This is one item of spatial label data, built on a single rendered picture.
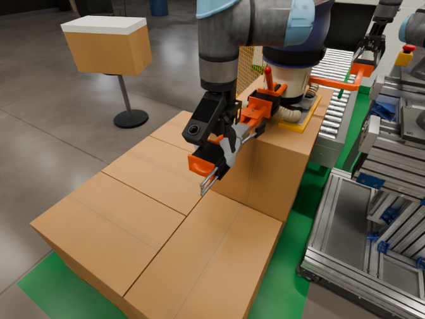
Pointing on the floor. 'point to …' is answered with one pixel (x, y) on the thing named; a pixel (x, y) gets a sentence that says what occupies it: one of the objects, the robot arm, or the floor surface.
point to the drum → (159, 7)
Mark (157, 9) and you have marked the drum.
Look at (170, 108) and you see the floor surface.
